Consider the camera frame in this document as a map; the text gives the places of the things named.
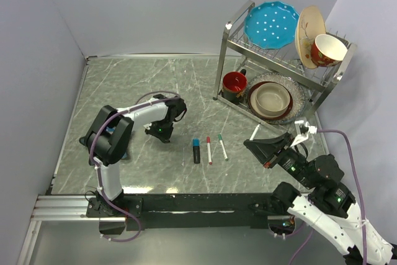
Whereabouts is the steel dish rack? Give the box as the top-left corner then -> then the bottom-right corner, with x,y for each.
213,1 -> 357,133

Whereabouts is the black blue highlighter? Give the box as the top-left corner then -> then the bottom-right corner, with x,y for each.
193,146 -> 200,164

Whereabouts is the white green marker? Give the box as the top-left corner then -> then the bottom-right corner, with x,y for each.
220,140 -> 229,161

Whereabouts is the beige bowl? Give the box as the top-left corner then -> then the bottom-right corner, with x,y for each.
254,82 -> 291,118

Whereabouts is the blue star dish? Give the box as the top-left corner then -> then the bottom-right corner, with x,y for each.
78,127 -> 128,160

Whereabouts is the cream floral plate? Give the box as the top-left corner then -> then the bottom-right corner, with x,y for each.
295,6 -> 326,69

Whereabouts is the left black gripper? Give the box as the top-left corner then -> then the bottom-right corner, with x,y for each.
145,120 -> 174,143

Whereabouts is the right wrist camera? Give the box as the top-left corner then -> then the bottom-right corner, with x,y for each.
290,118 -> 318,147

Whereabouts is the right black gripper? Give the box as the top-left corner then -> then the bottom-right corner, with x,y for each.
243,130 -> 314,187

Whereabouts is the blue polka dot plate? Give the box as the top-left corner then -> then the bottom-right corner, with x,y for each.
244,1 -> 300,50

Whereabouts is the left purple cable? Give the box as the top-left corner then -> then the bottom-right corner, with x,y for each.
88,91 -> 181,243

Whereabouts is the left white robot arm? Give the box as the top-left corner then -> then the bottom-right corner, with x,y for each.
79,94 -> 187,217

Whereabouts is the blue pen cap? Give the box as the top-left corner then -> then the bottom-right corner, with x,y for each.
192,138 -> 200,147

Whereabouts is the red floral bowl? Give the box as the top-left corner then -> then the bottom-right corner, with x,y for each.
310,34 -> 348,67

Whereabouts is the glass patterned plate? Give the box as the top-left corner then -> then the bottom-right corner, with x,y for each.
244,72 -> 306,125

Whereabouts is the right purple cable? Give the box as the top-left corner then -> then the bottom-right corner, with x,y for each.
288,128 -> 370,265

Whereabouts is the purple cable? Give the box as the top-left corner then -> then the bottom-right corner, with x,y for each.
88,91 -> 181,243
288,128 -> 370,265

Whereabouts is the red rimmed plate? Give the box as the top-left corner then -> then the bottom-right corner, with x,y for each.
249,82 -> 292,118

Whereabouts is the black base bar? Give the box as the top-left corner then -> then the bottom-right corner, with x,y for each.
86,193 -> 295,235

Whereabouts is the red black mug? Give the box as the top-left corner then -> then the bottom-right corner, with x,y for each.
222,69 -> 248,104

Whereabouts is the white thin pen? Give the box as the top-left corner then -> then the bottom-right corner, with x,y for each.
249,124 -> 261,141

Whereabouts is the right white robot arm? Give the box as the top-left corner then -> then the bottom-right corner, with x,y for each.
244,133 -> 396,264

